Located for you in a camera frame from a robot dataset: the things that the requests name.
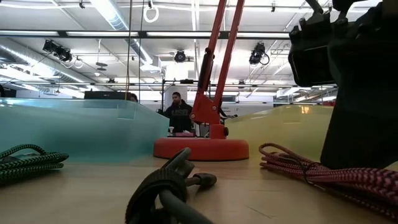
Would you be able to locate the teal translucent tray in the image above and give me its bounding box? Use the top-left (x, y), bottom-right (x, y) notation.
top-left (0, 98), bottom-right (170, 164)

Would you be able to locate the red desk lamp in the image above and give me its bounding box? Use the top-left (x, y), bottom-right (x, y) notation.
top-left (153, 0), bottom-right (250, 162)

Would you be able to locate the black USB cable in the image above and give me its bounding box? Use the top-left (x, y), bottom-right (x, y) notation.
top-left (125, 147), bottom-right (218, 224)

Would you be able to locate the green braided USB cable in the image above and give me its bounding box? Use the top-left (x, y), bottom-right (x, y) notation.
top-left (0, 144), bottom-right (70, 185)

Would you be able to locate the yellow translucent tray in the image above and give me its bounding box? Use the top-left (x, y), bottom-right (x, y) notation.
top-left (225, 104), bottom-right (335, 162)

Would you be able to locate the overhead light bar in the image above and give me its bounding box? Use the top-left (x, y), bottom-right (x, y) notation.
top-left (0, 29), bottom-right (292, 40)

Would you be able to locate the black ceiling camera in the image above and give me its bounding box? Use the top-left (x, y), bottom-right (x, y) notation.
top-left (42, 39), bottom-right (73, 63)
top-left (174, 49), bottom-right (187, 63)
top-left (248, 42), bottom-right (270, 66)

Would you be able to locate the black monitor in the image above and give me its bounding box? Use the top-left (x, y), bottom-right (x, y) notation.
top-left (83, 90), bottom-right (130, 101)

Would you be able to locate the white hanging cable ring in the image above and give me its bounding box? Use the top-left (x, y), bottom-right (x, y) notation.
top-left (142, 4), bottom-right (160, 24)

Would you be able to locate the silver ventilation duct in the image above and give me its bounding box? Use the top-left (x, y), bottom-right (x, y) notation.
top-left (90, 0), bottom-right (162, 72)

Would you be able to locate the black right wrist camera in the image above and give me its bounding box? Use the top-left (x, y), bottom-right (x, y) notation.
top-left (287, 17), bottom-right (336, 88)

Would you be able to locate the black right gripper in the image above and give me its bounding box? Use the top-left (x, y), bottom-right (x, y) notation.
top-left (320, 0), bottom-right (398, 170)

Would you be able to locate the magenta braided USB cable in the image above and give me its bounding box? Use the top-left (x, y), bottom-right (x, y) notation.
top-left (258, 142), bottom-right (398, 220)

